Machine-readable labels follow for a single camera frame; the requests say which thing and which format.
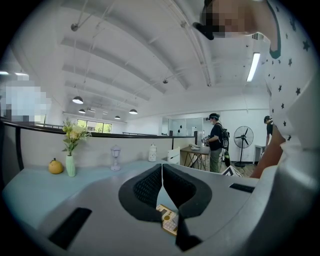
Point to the person's right forearm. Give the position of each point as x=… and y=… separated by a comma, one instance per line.
x=270, y=155

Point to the person's white star print shirt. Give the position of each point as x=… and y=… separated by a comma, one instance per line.
x=290, y=100

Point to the person's bare neck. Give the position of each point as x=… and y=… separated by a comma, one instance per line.
x=267, y=25

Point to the white cabinet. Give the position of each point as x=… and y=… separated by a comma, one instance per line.
x=260, y=153

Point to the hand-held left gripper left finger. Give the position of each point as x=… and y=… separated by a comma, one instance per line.
x=100, y=212

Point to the black standing fan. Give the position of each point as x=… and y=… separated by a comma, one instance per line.
x=243, y=137

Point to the wooden desk with black legs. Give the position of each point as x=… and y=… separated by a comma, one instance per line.
x=197, y=151

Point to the beige calculator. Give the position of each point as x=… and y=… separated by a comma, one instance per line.
x=170, y=223

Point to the black head camera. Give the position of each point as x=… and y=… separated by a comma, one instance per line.
x=207, y=31

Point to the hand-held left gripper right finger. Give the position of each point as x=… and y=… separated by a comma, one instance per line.
x=212, y=200

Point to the yellow fruit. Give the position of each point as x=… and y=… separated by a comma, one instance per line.
x=55, y=167

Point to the yellow flower bouquet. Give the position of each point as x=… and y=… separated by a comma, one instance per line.
x=73, y=132

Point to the ceiling tube light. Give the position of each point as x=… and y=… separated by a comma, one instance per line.
x=253, y=66

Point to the small lilac lantern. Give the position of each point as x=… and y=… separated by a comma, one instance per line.
x=115, y=156

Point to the white partition with black rail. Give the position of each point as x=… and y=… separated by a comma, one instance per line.
x=37, y=147

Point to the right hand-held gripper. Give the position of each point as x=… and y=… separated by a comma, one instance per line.
x=233, y=172

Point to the pale green vase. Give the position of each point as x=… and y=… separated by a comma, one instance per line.
x=70, y=167

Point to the white dotted jar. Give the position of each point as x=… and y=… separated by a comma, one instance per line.
x=152, y=153

